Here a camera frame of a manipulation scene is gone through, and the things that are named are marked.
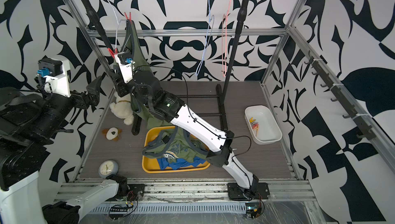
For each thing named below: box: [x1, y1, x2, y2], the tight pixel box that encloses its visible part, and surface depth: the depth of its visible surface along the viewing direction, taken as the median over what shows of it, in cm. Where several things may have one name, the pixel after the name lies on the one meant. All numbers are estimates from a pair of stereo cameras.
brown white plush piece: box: [101, 126, 123, 142], surface depth 93 cm
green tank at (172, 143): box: [141, 126, 209, 163], surface depth 80 cm
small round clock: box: [98, 159, 119, 179], surface depth 80 cm
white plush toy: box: [109, 90, 135, 126], surface depth 98 cm
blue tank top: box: [156, 157, 206, 171], surface depth 80 cm
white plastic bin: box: [244, 104, 283, 145], surface depth 98 cm
